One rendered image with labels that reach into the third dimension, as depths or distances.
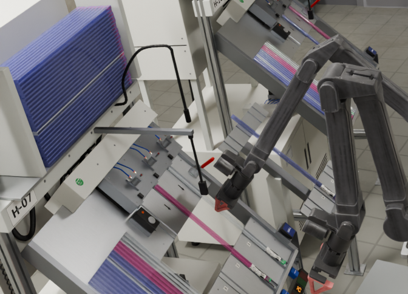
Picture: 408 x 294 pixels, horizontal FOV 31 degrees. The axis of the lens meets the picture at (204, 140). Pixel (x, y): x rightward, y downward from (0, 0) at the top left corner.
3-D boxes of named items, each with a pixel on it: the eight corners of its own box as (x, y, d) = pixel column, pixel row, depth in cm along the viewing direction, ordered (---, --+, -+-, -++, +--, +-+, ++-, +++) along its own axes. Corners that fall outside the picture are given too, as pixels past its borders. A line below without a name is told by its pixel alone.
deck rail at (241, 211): (288, 256, 262) (298, 248, 258) (286, 260, 260) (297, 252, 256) (133, 126, 257) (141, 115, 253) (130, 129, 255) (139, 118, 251)
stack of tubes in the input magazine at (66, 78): (133, 81, 242) (111, 4, 230) (48, 167, 203) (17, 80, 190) (100, 82, 248) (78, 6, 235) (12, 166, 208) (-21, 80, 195)
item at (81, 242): (203, 190, 258) (211, 182, 254) (115, 325, 207) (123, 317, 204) (130, 128, 255) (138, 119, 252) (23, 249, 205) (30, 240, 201)
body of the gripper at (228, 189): (214, 198, 239) (225, 185, 234) (225, 180, 247) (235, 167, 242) (231, 210, 239) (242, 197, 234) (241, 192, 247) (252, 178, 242)
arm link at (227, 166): (258, 167, 228) (266, 155, 235) (229, 144, 228) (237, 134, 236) (238, 192, 234) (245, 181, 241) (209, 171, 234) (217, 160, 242)
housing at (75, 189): (138, 138, 256) (158, 114, 247) (64, 223, 219) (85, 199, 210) (120, 123, 256) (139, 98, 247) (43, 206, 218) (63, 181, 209)
